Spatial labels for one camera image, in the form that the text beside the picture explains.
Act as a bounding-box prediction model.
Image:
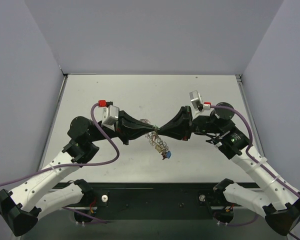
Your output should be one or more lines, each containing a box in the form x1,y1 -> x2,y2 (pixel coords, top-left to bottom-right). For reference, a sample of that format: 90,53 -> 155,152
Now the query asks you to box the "purple cable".
211,104 -> 300,240
0,104 -> 120,207

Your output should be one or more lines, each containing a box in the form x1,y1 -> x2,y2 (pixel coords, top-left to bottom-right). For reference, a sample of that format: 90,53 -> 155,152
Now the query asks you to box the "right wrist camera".
189,90 -> 211,118

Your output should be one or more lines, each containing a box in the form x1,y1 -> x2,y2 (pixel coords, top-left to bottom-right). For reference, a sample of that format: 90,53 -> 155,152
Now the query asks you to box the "blue tagged key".
165,151 -> 172,159

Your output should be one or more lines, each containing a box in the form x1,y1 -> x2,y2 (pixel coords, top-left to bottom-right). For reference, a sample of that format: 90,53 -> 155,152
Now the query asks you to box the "metal disc with keyrings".
144,131 -> 169,155

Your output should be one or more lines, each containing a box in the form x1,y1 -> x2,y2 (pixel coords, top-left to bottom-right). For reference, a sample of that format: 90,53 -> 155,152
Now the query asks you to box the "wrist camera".
189,90 -> 211,118
98,100 -> 120,131

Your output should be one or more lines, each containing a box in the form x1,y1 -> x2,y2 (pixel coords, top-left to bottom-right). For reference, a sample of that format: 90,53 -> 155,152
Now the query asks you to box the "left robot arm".
0,111 -> 155,237

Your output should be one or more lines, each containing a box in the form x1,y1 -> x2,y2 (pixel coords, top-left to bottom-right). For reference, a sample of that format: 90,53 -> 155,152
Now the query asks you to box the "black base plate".
52,182 -> 245,221

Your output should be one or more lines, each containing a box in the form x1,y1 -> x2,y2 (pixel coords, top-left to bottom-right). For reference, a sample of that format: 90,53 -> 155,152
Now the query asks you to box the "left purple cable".
0,104 -> 120,207

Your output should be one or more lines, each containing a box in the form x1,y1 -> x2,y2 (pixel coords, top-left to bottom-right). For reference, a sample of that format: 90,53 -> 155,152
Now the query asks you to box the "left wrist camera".
98,100 -> 120,131

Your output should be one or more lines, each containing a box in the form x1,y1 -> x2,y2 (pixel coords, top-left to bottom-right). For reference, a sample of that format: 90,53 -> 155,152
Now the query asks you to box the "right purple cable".
211,104 -> 300,240

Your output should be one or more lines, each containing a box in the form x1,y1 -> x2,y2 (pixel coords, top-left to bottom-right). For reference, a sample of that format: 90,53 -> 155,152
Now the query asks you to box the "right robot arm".
156,102 -> 300,236

